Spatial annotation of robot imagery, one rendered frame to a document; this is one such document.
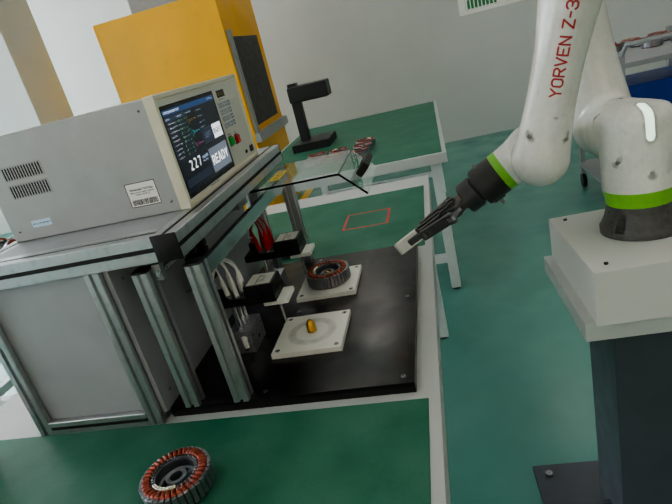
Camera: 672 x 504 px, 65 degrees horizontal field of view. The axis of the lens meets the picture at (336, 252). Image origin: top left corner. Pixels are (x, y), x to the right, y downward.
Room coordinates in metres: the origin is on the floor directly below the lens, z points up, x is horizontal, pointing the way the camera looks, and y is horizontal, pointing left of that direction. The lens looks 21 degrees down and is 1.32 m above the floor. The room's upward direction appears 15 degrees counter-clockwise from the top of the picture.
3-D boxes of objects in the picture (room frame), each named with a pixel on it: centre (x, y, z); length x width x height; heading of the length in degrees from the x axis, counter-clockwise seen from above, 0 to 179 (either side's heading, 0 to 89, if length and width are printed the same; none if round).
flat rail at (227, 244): (1.14, 0.16, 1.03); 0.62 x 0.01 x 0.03; 166
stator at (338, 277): (1.23, 0.03, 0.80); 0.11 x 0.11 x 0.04
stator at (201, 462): (0.67, 0.33, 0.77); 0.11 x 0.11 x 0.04
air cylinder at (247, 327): (1.03, 0.23, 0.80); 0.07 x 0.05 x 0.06; 166
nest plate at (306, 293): (1.23, 0.03, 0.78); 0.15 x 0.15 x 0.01; 76
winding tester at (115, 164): (1.21, 0.37, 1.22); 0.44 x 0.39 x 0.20; 166
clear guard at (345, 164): (1.29, 0.03, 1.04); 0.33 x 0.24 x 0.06; 76
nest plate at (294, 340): (1.00, 0.09, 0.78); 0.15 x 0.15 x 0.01; 76
